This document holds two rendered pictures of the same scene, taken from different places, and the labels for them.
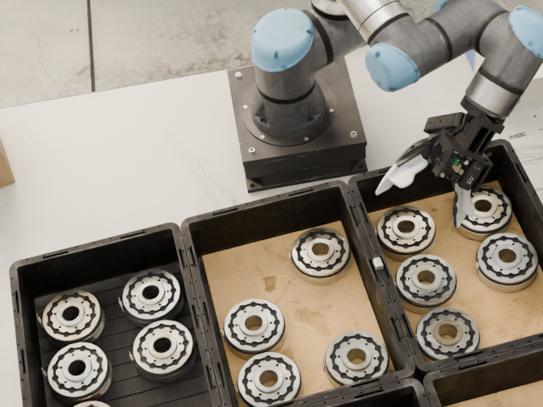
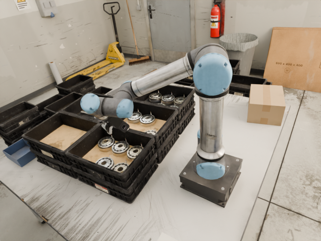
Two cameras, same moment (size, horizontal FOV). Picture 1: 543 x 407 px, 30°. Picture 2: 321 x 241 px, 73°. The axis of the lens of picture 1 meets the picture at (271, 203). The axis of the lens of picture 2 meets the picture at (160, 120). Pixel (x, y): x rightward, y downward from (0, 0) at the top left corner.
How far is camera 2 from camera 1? 2.02 m
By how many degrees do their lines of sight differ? 82
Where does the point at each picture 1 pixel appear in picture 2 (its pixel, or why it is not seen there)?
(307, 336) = (137, 128)
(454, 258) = (120, 160)
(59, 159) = (249, 131)
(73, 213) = (225, 127)
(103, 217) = not seen: hidden behind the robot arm
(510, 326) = (94, 157)
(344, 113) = (195, 176)
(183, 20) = not seen: outside the picture
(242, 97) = (226, 157)
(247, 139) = not seen: hidden behind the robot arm
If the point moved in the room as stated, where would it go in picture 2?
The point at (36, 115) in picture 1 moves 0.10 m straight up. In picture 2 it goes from (272, 133) to (275, 120)
